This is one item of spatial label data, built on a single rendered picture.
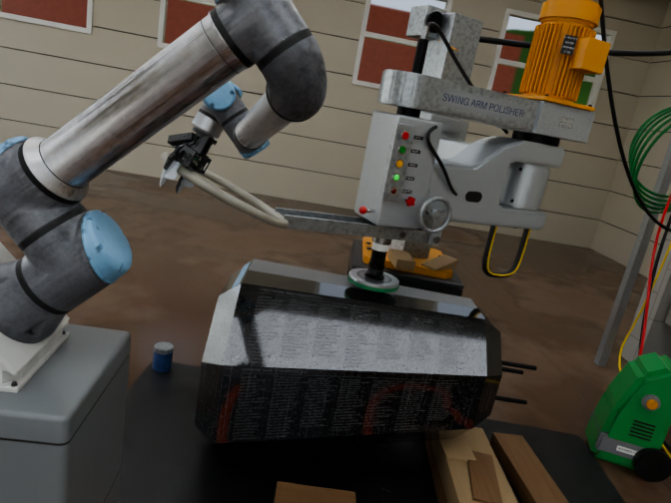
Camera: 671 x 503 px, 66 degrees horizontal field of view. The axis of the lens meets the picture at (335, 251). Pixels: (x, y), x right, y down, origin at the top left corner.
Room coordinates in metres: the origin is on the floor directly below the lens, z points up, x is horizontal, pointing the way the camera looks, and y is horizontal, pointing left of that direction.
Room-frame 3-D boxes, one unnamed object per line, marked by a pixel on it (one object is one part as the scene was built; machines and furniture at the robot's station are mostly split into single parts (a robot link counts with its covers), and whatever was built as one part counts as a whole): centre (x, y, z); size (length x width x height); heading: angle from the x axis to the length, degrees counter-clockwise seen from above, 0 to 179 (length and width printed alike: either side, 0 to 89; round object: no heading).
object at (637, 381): (2.46, -1.70, 0.43); 0.35 x 0.35 x 0.87; 75
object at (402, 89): (2.22, -0.50, 1.60); 0.96 x 0.25 x 0.17; 116
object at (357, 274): (2.07, -0.18, 0.85); 0.21 x 0.21 x 0.01
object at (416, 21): (2.90, -0.25, 2.00); 0.20 x 0.18 x 0.15; 0
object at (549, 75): (2.34, -0.78, 1.88); 0.31 x 0.28 x 0.40; 26
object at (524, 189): (2.36, -0.77, 1.32); 0.19 x 0.19 x 0.20
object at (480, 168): (2.23, -0.54, 1.28); 0.74 x 0.23 x 0.49; 116
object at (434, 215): (2.01, -0.34, 1.18); 0.15 x 0.10 x 0.15; 116
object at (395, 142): (1.94, -0.17, 1.35); 0.08 x 0.03 x 0.28; 116
